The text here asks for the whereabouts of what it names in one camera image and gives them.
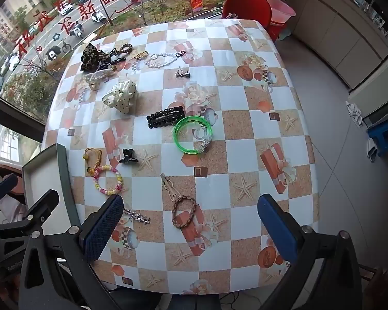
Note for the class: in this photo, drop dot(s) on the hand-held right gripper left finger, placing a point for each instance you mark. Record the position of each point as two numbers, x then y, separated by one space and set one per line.
103 229

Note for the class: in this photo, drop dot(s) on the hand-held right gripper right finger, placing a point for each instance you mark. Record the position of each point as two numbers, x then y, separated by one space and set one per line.
276 229

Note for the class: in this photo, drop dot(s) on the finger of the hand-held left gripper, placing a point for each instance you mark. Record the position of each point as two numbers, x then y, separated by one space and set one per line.
42 206
5 185

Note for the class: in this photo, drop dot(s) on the grey shallow box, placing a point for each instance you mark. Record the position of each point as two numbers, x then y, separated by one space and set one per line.
42 180

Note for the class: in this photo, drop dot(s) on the green translucent bangle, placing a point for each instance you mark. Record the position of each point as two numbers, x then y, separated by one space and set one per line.
183 147

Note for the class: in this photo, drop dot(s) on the white polka dot scrunchie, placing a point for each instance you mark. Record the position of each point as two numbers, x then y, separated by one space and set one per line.
119 97

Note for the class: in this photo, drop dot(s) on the brown slipper pink sole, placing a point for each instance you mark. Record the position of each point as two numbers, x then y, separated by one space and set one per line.
8 171

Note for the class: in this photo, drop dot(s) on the pink towel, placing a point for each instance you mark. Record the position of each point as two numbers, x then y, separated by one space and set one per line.
8 208

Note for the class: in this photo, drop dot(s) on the silver rhinestone hair pin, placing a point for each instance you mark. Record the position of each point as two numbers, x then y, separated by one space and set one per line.
139 216

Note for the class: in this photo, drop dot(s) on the small black claw clip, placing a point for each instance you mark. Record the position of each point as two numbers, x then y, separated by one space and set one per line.
128 156

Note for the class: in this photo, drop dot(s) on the black beaded hair clip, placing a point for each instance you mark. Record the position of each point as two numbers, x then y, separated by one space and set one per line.
165 118

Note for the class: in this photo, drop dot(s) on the clear hair claw clip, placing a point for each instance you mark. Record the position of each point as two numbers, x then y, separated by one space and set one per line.
95 77

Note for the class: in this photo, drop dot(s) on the white crumpled cloth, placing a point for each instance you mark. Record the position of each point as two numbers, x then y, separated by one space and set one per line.
354 111

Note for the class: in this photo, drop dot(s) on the panda window sticker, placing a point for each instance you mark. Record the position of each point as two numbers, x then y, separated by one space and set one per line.
54 53

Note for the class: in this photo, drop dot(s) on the blue plastic stool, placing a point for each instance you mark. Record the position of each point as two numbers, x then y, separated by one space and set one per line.
384 134

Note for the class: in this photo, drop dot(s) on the leopard print scrunchie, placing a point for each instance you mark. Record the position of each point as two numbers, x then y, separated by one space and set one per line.
92 56

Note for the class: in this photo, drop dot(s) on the red window writing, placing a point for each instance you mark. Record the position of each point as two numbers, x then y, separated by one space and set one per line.
69 27

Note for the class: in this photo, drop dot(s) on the small silver earrings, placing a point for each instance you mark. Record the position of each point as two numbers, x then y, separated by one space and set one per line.
182 73

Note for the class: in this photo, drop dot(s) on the gold leaf hair clip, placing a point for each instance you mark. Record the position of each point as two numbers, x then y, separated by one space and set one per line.
139 55

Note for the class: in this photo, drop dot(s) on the white cabinet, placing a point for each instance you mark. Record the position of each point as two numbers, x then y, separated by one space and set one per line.
336 29

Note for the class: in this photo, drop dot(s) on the pink plastic basin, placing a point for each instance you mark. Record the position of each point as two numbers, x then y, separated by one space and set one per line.
283 11

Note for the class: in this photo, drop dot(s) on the red plastic chair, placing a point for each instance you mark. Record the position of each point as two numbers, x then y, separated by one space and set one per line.
245 5

